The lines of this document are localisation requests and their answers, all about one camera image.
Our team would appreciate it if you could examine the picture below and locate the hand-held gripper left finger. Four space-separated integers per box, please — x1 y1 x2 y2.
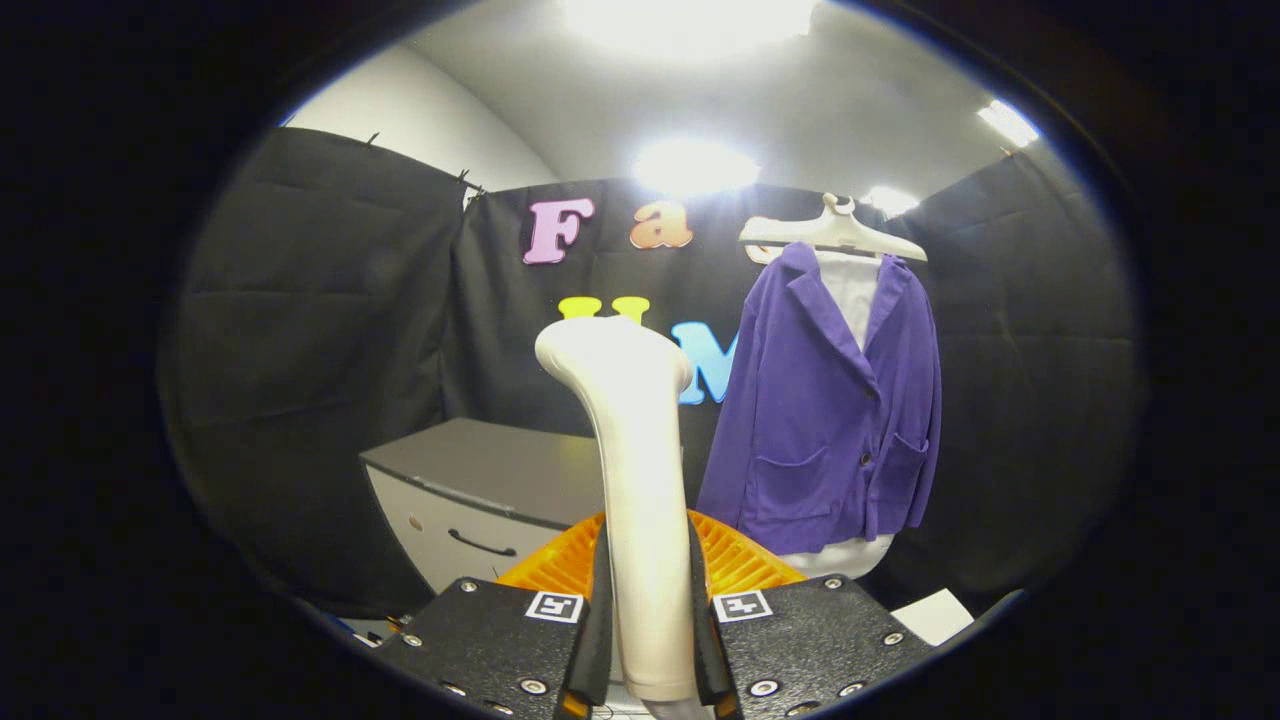
372 512 614 719

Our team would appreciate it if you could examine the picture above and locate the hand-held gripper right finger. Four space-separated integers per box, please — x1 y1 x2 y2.
685 508 937 719

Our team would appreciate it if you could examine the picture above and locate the white garment steamer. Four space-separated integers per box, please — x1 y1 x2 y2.
534 316 723 719

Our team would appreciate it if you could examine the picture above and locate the purple corduroy jacket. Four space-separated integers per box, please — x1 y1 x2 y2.
695 240 943 557

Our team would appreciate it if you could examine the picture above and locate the white shirt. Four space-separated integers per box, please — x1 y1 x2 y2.
778 250 896 581

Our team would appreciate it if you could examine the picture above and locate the white clothes hanger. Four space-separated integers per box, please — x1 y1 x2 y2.
738 193 929 264

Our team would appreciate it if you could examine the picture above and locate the grey cabinet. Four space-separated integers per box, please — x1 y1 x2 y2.
358 417 686 601

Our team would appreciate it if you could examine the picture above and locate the white paper sheet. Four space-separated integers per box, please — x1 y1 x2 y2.
890 588 976 647

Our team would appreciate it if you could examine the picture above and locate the ceiling light panel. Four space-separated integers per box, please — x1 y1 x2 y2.
560 0 821 59
860 185 921 218
632 138 761 197

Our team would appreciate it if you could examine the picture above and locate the long ceiling light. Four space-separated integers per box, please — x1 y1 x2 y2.
977 98 1041 149

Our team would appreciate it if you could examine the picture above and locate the black drawer handle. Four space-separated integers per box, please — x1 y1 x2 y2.
447 527 520 559

